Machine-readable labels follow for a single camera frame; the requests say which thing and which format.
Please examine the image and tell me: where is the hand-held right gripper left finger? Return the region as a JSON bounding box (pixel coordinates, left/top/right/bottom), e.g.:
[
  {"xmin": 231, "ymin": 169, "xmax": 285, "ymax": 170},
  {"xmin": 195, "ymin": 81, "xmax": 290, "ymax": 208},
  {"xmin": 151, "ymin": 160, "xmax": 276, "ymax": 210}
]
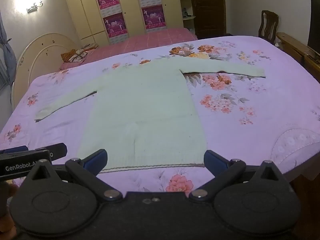
[{"xmin": 24, "ymin": 149, "xmax": 123, "ymax": 204}]

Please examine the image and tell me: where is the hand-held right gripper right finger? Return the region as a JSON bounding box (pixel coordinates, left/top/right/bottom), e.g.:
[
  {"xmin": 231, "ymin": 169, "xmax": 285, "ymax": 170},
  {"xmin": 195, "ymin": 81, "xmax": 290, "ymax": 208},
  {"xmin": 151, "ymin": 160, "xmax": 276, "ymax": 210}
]
[{"xmin": 188, "ymin": 150, "xmax": 289, "ymax": 203}]

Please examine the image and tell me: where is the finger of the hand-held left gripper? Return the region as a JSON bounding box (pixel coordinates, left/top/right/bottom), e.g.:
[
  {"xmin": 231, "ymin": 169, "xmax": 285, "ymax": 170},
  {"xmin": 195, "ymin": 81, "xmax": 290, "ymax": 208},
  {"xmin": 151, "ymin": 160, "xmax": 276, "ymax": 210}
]
[
  {"xmin": 51, "ymin": 143, "xmax": 67, "ymax": 159},
  {"xmin": 0, "ymin": 145, "xmax": 28, "ymax": 155}
]

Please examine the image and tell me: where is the pale green knitted sweater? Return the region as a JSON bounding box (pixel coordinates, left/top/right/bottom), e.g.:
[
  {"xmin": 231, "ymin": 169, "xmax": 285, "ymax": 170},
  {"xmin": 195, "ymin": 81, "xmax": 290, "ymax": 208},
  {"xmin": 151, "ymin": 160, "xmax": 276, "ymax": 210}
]
[{"xmin": 34, "ymin": 56, "xmax": 266, "ymax": 174}]

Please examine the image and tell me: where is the person's left hand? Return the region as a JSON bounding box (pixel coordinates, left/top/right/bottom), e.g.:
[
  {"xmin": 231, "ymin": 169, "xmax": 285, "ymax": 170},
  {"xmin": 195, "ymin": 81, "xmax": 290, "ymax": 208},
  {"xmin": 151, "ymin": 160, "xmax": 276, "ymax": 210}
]
[{"xmin": 0, "ymin": 182, "xmax": 19, "ymax": 235}]

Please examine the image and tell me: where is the purple floral bedsheet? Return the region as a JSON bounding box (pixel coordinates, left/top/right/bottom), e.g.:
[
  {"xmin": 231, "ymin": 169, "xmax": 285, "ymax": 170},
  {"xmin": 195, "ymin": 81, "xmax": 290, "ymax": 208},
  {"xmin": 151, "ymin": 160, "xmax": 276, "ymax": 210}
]
[{"xmin": 0, "ymin": 35, "xmax": 320, "ymax": 193}]

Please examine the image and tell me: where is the patterned pillow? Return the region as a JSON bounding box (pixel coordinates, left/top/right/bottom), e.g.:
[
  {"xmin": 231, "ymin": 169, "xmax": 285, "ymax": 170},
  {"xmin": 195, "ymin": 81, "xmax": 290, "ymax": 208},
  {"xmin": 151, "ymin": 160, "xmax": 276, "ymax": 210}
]
[{"xmin": 61, "ymin": 44, "xmax": 98, "ymax": 63}]

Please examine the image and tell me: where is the cream rounded headboard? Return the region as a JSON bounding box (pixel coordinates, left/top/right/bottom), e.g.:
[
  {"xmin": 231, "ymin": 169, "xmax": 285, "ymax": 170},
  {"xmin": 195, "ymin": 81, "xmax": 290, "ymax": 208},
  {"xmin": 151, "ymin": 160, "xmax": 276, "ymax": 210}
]
[{"xmin": 11, "ymin": 32, "xmax": 81, "ymax": 110}]

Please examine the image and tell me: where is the grey blue curtain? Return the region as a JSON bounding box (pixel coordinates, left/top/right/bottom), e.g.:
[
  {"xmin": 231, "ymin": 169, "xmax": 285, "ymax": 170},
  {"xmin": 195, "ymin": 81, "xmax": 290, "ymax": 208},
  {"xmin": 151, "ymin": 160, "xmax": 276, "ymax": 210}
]
[{"xmin": 0, "ymin": 9, "xmax": 17, "ymax": 85}]

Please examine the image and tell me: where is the pink checked bed cover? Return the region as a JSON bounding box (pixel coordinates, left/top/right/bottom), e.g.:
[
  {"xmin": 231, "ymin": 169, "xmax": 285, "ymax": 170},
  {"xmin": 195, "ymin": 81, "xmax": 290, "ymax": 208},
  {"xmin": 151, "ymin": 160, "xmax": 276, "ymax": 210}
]
[{"xmin": 59, "ymin": 27, "xmax": 198, "ymax": 71}]

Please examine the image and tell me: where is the cream corner shelf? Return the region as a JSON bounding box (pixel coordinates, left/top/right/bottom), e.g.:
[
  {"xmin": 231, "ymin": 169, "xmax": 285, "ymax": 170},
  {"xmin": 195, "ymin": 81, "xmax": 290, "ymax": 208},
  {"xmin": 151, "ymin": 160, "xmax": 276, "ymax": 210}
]
[{"xmin": 178, "ymin": 0, "xmax": 197, "ymax": 34}]

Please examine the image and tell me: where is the dark wooden chair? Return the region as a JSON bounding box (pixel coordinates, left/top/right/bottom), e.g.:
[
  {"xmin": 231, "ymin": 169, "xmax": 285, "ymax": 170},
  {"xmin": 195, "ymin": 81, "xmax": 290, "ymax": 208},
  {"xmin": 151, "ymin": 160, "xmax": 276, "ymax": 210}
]
[{"xmin": 258, "ymin": 10, "xmax": 279, "ymax": 45}]

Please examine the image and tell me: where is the dark brown wooden door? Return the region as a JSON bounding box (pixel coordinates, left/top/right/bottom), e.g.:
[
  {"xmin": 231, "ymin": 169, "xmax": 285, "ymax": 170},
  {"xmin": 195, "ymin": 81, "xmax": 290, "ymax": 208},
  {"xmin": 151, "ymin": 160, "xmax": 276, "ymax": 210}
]
[{"xmin": 192, "ymin": 0, "xmax": 227, "ymax": 40}]

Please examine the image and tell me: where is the cream built-in wardrobe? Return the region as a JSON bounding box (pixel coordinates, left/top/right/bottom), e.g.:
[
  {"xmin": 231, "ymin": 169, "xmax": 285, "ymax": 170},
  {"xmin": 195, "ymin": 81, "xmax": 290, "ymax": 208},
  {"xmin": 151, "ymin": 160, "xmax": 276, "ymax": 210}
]
[{"xmin": 61, "ymin": 0, "xmax": 184, "ymax": 47}]

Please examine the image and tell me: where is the dark flat screen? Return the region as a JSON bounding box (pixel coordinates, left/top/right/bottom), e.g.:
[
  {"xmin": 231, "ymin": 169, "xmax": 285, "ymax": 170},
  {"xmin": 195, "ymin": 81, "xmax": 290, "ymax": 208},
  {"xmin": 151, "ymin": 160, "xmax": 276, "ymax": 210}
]
[{"xmin": 307, "ymin": 0, "xmax": 320, "ymax": 55}]

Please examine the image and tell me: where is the brown wooden bed frame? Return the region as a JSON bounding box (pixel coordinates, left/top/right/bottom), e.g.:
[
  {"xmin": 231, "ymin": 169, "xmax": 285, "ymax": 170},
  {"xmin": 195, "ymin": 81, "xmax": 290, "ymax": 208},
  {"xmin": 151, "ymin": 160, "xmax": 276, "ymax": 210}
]
[{"xmin": 285, "ymin": 152, "xmax": 320, "ymax": 240}]

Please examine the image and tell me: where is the wooden furniture frame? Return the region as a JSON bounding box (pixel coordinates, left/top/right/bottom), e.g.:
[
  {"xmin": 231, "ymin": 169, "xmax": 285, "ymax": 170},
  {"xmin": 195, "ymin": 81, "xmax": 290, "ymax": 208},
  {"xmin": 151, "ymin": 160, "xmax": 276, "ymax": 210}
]
[{"xmin": 276, "ymin": 32, "xmax": 320, "ymax": 83}]

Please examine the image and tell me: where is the metal wall lamp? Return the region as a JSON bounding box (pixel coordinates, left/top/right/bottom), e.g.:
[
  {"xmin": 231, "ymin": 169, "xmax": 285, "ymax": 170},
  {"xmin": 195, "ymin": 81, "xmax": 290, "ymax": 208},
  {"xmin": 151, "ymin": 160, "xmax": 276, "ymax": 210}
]
[{"xmin": 26, "ymin": 1, "xmax": 43, "ymax": 13}]

